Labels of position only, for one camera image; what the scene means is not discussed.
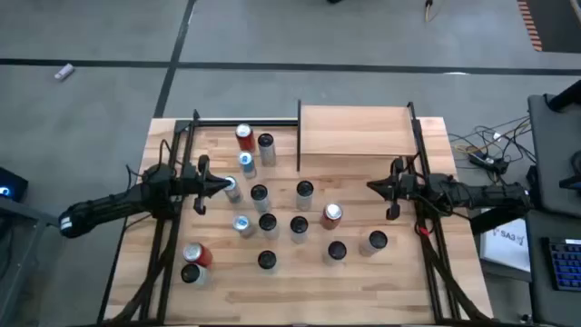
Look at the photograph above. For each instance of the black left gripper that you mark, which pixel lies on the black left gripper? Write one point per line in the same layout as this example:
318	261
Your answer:
193	184

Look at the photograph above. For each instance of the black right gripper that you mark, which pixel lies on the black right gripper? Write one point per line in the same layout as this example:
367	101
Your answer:
406	188

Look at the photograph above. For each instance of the blue slim energy drink can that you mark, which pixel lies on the blue slim energy drink can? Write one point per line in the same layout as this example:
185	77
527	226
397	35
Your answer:
247	165

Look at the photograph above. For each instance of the Celsius Arctic Vibe can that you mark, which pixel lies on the Celsius Arctic Vibe can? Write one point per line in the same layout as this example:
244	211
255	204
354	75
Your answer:
267	260
190	273
259	193

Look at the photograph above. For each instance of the Celsius Tropical Vibe can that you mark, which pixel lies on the Celsius Tropical Vibe can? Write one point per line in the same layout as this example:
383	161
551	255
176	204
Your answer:
267	152
337	250
268	222

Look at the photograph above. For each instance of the white Celsius can black lid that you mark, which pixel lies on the white Celsius can black lid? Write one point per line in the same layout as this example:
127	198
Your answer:
304	188

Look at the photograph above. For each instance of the Celsius Peach Vibe can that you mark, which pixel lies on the Celsius Peach Vibe can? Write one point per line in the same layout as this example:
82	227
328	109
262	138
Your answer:
377	239
299	224

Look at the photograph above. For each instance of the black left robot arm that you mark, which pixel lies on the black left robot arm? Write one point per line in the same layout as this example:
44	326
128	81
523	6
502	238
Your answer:
109	204

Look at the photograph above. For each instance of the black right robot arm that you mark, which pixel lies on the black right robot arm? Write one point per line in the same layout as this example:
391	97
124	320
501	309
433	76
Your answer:
490	195

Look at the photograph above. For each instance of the wooden shelf black legs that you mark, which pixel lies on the wooden shelf black legs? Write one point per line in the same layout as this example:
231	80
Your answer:
358	131

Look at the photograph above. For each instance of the silver blue energy drink can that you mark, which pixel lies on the silver blue energy drink can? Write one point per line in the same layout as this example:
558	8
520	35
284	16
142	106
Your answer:
243	223
233	194

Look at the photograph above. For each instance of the black power strip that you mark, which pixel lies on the black power strip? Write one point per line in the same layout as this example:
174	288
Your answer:
482	160

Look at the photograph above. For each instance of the white paper sign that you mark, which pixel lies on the white paper sign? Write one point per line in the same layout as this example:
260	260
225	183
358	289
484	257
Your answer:
504	250

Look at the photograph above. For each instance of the grey desk top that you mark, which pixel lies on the grey desk top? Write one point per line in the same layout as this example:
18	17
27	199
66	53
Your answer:
554	150

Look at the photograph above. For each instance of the small white packet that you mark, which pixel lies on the small white packet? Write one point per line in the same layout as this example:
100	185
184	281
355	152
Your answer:
64	72

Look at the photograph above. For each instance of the grey metal stand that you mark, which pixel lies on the grey metal stand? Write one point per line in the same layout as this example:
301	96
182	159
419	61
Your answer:
22	212

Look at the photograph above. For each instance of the black backlit keyboard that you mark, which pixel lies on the black backlit keyboard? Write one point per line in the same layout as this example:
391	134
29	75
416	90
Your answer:
567	263

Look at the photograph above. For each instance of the black computer blue light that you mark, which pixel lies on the black computer blue light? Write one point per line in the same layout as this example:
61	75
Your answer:
13	181

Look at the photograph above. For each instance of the black bar on desk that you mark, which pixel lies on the black bar on desk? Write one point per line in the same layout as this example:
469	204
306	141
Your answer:
565	96

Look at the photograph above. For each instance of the grey desk with keyboard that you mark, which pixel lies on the grey desk with keyboard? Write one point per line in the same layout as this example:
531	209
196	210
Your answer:
554	309

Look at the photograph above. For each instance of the black mat orange striped edge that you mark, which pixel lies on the black mat orange striped edge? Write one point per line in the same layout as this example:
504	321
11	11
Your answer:
558	22

